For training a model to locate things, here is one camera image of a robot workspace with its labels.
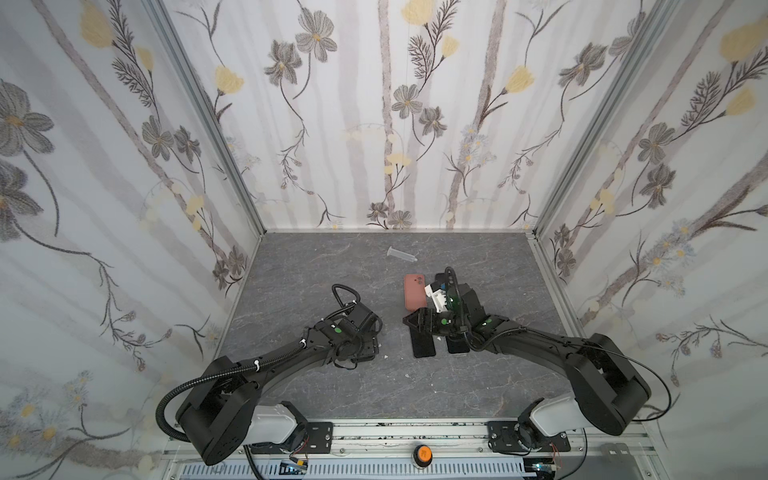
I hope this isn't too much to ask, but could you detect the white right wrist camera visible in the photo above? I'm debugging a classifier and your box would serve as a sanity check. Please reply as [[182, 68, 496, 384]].
[[425, 284, 448, 313]]

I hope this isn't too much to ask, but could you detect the phone with pink case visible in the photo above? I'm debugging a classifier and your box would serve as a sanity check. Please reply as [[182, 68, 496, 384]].
[[410, 330, 436, 359]]

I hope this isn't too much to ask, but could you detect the orange emergency stop button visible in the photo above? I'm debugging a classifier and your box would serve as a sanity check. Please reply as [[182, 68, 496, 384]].
[[412, 444, 434, 469]]

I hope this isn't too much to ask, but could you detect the clear plastic tube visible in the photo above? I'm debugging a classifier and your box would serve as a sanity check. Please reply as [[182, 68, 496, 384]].
[[386, 247, 418, 263]]

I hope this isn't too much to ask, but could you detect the pink phone case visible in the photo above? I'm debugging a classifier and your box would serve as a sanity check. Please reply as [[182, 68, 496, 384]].
[[404, 274, 427, 312]]

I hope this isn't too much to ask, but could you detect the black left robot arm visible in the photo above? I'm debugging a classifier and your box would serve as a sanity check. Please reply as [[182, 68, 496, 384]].
[[156, 301, 383, 465]]

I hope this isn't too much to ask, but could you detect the black phone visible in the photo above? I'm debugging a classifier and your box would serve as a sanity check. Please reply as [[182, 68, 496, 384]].
[[446, 336, 471, 354]]

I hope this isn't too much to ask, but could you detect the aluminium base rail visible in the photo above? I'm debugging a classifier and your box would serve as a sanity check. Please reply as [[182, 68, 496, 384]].
[[162, 418, 670, 479]]

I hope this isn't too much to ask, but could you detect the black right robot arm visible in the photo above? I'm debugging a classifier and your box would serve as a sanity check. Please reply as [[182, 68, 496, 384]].
[[403, 289, 652, 450]]

